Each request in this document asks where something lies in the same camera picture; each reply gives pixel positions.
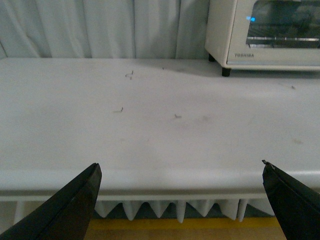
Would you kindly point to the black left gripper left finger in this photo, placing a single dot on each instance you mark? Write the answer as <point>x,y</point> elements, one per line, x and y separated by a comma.
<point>65,215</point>

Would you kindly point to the white curtain backdrop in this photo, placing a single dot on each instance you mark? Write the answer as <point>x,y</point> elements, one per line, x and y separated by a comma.
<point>108,29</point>

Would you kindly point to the white Toshiba toaster oven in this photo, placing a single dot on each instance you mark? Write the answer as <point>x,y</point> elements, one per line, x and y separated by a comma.
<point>275,35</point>

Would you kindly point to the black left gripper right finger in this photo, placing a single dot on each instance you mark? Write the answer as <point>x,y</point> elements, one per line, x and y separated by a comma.
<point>295,205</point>

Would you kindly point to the white pleated table skirt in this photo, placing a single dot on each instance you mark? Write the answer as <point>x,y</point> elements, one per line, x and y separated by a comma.
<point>234,209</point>

